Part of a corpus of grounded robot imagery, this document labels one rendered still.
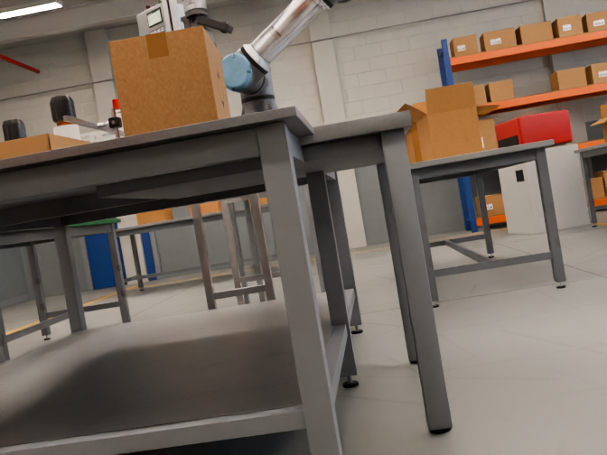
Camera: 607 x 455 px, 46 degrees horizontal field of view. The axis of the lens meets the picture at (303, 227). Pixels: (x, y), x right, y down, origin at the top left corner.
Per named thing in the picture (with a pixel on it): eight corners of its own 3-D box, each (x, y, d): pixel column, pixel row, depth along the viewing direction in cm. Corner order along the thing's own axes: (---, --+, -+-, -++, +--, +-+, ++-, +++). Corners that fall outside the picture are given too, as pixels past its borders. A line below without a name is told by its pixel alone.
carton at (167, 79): (154, 157, 208) (138, 65, 208) (235, 143, 207) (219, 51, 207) (126, 148, 178) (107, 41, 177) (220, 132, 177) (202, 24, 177)
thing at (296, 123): (52, 216, 364) (51, 212, 364) (342, 166, 349) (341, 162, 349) (-379, 237, 155) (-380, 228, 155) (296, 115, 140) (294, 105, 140)
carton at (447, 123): (403, 167, 419) (393, 105, 418) (488, 153, 419) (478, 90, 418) (415, 162, 377) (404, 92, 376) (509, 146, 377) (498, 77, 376)
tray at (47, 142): (7, 178, 181) (4, 162, 180) (105, 160, 178) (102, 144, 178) (-65, 173, 151) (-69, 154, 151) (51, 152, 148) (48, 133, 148)
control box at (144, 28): (163, 65, 282) (155, 17, 281) (191, 53, 271) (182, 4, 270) (143, 63, 274) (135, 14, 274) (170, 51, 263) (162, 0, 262)
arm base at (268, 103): (247, 132, 254) (244, 104, 254) (288, 125, 251) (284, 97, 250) (234, 129, 239) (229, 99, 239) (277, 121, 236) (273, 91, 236)
